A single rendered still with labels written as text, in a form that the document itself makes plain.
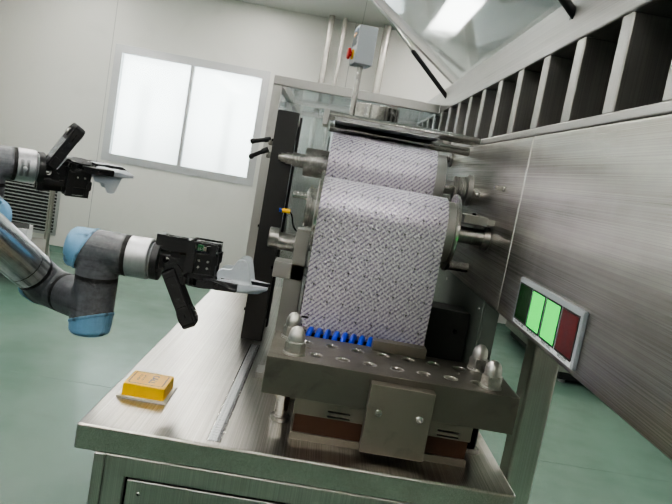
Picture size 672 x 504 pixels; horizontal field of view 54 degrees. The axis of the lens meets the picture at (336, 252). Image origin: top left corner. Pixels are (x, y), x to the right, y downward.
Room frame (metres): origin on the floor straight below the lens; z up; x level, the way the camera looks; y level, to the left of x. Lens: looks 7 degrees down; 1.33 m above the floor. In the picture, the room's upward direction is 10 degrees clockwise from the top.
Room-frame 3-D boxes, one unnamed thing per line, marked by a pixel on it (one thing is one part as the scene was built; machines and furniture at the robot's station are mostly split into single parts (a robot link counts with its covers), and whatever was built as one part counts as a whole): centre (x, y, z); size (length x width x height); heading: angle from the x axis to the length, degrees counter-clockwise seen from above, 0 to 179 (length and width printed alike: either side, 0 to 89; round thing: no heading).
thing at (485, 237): (1.25, -0.25, 1.25); 0.07 x 0.04 x 0.04; 92
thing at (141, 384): (1.07, 0.27, 0.91); 0.07 x 0.07 x 0.02; 2
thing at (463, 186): (1.50, -0.24, 1.33); 0.07 x 0.07 x 0.07; 2
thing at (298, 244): (1.27, 0.09, 1.05); 0.06 x 0.05 x 0.31; 92
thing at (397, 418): (0.97, -0.14, 0.96); 0.10 x 0.03 x 0.11; 92
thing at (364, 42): (1.79, 0.03, 1.66); 0.07 x 0.07 x 0.10; 12
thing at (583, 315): (0.86, -0.29, 1.18); 0.25 x 0.01 x 0.07; 2
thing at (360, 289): (1.18, -0.07, 1.11); 0.23 x 0.01 x 0.18; 92
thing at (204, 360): (2.18, 0.04, 0.88); 2.52 x 0.66 x 0.04; 2
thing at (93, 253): (1.16, 0.42, 1.11); 0.11 x 0.08 x 0.09; 92
